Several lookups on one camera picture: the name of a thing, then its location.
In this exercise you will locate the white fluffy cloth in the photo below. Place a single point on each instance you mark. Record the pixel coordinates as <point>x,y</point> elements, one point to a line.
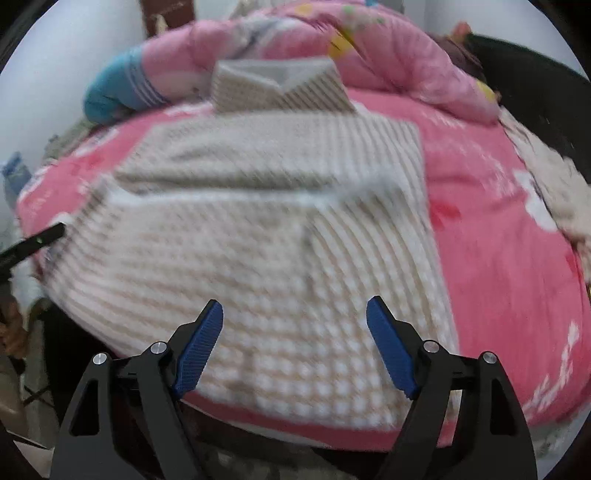
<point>563,184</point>

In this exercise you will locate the pink cartoon print quilt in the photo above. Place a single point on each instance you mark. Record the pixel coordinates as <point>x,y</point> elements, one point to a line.
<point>392,50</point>

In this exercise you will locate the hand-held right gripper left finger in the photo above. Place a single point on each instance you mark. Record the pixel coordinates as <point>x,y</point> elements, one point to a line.
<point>201,350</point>

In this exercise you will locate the orange brown cloth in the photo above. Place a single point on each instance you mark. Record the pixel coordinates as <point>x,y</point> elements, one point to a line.
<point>461,31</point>

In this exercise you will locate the grey green mat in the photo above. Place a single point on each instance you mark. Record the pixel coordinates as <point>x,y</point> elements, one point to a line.
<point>69,138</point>

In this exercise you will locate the person's left hand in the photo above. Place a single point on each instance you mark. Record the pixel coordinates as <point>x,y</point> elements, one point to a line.
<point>11,327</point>

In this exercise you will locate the maroon cloth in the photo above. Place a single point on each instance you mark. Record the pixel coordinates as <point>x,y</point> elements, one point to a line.
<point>461,60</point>

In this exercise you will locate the brown wooden door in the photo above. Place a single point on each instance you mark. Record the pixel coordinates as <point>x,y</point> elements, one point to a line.
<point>166,14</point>

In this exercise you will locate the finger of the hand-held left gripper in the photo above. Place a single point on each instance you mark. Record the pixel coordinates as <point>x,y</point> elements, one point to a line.
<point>44,237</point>

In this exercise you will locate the beige white houndstooth coat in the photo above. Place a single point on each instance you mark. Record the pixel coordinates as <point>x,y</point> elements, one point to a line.
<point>231,254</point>

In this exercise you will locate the light blue object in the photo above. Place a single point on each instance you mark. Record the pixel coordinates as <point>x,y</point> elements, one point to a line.
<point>16,175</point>

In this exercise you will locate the black padded headboard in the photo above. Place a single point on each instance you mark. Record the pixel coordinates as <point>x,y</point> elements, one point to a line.
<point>535,83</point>

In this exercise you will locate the pink floral bed blanket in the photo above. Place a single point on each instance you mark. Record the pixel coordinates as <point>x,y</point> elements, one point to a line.
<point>498,258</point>

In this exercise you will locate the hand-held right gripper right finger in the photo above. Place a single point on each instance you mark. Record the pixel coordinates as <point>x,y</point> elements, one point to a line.
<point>388,350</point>

